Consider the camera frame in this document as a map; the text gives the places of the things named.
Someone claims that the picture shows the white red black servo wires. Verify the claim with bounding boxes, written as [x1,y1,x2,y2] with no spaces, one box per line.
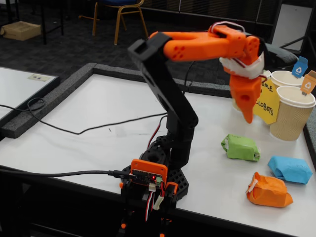
[144,182,165,223]

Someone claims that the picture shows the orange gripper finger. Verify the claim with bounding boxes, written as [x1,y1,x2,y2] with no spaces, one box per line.
[232,97,259,124]

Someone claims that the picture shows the paper cup with green label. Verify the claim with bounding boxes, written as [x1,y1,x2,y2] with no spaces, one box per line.
[232,70,272,111]

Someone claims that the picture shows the black cable behind arm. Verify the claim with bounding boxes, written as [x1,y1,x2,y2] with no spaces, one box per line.
[182,60,197,95]

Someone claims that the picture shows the white board with black frame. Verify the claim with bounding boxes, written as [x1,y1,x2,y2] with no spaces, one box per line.
[0,66,61,120]

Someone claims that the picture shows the black table leg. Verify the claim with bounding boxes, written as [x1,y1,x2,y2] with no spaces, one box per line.
[39,0,48,45]

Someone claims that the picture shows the blue paper-wrapped packet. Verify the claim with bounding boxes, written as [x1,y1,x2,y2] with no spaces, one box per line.
[267,155,314,185]

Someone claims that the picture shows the orange paper-wrapped packet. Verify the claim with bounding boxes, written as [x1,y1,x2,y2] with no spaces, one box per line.
[245,171,294,208]

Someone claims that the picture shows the thin black power cable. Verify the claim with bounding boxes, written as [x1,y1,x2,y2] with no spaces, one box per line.
[0,97,169,136]

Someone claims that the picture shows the orange-cased controller board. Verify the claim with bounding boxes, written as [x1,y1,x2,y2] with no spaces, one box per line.
[130,159,169,185]

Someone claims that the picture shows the orange bin label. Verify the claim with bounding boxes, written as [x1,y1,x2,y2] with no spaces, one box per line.
[300,70,316,96]

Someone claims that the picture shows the blue paper bin label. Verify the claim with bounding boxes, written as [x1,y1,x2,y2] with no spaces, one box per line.
[291,56,310,79]

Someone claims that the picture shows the yellow handwritten welcome sign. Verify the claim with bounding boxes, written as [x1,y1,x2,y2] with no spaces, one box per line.
[252,78,281,125]

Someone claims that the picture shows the black office chair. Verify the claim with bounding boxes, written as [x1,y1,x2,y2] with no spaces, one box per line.
[264,42,300,72]

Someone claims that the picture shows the paper cup with orange label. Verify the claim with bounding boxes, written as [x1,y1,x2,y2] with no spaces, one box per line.
[269,85,316,142]

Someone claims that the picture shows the small paper sticker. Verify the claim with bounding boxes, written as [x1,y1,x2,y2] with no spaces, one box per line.
[27,74,52,82]

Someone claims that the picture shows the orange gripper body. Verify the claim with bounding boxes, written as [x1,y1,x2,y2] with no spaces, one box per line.
[229,74,262,100]

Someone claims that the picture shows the paper cup with blue label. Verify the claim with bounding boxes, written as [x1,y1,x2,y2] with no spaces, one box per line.
[270,70,306,87]

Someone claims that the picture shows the black orange table clamp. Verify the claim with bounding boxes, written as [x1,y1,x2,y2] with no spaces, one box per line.
[159,181,179,237]
[118,181,136,237]

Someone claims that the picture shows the gold frame blue seat chair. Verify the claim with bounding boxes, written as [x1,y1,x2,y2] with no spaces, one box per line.
[78,0,149,46]

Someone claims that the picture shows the green paper-wrapped packet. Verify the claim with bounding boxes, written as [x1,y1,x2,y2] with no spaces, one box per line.
[221,134,261,162]

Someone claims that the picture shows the red and black wire pair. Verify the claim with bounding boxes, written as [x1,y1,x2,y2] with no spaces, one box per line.
[147,114,169,149]

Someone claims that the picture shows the cardboard box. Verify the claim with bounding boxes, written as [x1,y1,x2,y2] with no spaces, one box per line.
[0,20,42,41]

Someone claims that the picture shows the white servo cable loop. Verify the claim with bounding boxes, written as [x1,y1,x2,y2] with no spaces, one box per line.
[209,21,247,34]

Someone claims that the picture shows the black usb cable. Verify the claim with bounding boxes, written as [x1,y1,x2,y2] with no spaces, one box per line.
[0,164,132,179]

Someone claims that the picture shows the tape-wrapped wrist camera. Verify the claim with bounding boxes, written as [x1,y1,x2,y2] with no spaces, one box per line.
[219,50,266,80]

